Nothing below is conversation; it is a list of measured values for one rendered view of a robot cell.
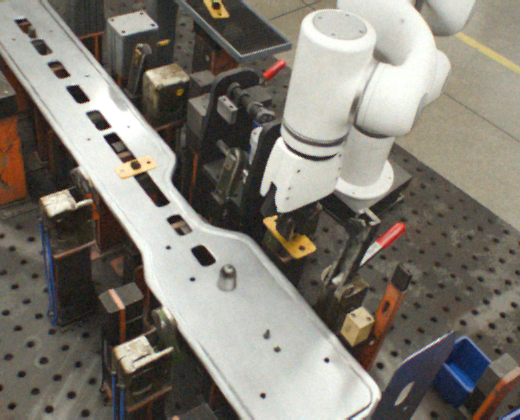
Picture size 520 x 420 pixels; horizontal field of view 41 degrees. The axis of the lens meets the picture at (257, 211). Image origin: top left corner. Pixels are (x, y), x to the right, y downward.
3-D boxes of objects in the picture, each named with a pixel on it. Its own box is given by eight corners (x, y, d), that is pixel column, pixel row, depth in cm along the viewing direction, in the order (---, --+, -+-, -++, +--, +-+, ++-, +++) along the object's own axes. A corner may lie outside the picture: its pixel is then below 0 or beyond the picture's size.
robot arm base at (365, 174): (363, 138, 193) (380, 86, 179) (407, 185, 184) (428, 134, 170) (307, 159, 185) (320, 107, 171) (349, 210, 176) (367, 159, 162)
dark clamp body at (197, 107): (165, 220, 175) (172, 96, 148) (210, 203, 182) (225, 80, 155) (187, 249, 170) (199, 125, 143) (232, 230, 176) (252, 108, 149)
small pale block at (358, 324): (305, 420, 142) (346, 314, 116) (319, 412, 144) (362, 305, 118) (316, 434, 140) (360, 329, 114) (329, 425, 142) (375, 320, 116)
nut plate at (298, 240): (261, 221, 103) (262, 215, 102) (282, 212, 105) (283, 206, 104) (296, 260, 98) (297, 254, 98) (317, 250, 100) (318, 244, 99)
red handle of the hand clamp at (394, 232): (325, 274, 121) (394, 214, 122) (328, 278, 123) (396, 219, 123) (340, 291, 119) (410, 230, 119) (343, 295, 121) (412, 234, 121)
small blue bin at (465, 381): (421, 376, 153) (433, 354, 147) (451, 357, 158) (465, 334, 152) (456, 415, 148) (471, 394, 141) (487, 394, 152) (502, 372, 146)
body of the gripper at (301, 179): (327, 104, 92) (311, 168, 100) (263, 126, 87) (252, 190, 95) (364, 138, 88) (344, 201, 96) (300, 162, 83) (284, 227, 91)
